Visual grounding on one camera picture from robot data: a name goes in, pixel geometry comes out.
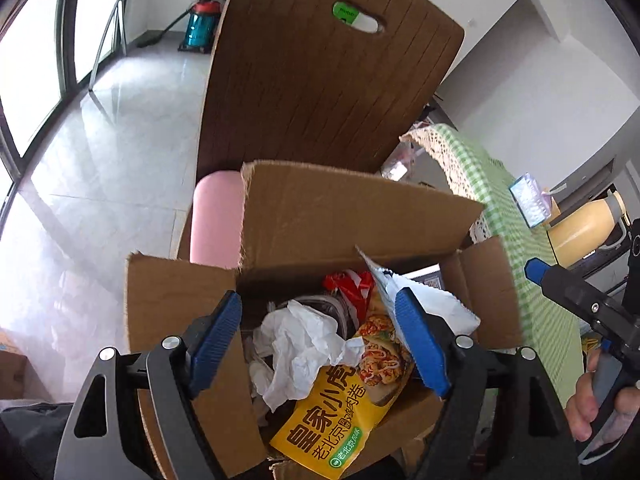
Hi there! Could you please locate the red plastic bag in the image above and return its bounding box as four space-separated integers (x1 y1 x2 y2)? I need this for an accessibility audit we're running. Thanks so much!
322 269 377 322

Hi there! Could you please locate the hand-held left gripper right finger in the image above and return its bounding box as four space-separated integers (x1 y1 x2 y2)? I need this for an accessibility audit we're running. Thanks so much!
394 289 581 480

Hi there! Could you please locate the window frame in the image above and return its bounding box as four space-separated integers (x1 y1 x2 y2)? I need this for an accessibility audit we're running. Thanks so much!
0 0 132 171

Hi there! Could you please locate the person's right hand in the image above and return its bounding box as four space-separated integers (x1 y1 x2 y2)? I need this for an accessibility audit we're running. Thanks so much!
564 348 640 444

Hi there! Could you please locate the brown cardboard box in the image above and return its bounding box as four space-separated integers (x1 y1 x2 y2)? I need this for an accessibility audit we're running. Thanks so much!
124 159 526 480

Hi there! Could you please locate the teal vacuum cleaner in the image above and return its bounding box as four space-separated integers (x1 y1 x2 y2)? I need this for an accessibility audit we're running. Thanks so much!
135 0 224 54

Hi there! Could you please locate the small cardboard box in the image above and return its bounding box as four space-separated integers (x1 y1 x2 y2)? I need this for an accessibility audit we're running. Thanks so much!
0 327 32 402

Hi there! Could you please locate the yellow snack bag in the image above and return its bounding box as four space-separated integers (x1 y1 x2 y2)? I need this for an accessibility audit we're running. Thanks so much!
269 245 482 479

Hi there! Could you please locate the yellow thermos jug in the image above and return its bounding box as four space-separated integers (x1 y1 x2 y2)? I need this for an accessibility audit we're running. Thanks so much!
547 190 629 267

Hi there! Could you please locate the brown wooden chair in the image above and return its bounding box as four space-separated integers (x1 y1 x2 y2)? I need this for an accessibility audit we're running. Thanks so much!
177 0 466 261

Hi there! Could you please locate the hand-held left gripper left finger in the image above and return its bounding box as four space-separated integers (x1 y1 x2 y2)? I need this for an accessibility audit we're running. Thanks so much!
55 291 244 480

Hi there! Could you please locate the white tissue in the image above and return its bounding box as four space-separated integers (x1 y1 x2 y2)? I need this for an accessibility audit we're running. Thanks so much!
249 300 367 412

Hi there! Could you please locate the purple tissue pack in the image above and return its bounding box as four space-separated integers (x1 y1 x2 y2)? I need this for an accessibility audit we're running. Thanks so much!
508 172 557 229

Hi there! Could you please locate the pink chair cushion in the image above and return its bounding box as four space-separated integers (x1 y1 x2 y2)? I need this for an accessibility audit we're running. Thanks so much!
189 170 247 267

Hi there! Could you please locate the green checked tablecloth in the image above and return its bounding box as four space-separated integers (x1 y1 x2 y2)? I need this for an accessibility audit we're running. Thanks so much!
399 123 587 411

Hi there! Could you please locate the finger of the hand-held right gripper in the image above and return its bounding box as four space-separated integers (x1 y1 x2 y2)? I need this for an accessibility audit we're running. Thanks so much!
524 257 627 327

